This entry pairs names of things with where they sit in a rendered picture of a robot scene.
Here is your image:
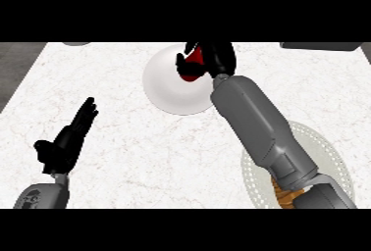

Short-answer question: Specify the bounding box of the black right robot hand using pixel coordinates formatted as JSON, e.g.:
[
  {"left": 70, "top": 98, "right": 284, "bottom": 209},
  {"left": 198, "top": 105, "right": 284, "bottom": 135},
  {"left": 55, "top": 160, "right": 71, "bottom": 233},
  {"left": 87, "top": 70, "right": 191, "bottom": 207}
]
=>
[{"left": 175, "top": 42, "right": 238, "bottom": 79}]

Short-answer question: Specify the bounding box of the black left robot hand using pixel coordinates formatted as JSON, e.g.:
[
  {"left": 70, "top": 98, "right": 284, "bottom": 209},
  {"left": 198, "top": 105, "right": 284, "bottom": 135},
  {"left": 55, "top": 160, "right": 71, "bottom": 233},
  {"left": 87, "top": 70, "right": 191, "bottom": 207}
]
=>
[{"left": 33, "top": 96, "right": 101, "bottom": 176}]

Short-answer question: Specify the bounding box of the red can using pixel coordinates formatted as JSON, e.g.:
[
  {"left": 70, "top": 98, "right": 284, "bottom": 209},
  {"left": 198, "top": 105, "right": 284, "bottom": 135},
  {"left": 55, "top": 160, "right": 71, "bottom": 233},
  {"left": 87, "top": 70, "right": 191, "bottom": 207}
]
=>
[{"left": 181, "top": 45, "right": 206, "bottom": 82}]

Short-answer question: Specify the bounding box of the white plate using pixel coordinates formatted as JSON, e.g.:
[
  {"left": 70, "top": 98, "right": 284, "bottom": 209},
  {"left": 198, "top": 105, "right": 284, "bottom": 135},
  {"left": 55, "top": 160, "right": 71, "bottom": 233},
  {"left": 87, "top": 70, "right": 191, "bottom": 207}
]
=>
[{"left": 141, "top": 43, "right": 217, "bottom": 116}]

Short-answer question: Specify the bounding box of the dark grey appliance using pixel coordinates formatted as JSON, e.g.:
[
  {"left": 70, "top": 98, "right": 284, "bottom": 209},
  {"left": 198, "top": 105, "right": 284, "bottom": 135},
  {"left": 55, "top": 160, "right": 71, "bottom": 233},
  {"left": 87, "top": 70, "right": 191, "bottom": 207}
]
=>
[{"left": 278, "top": 42, "right": 364, "bottom": 52}]

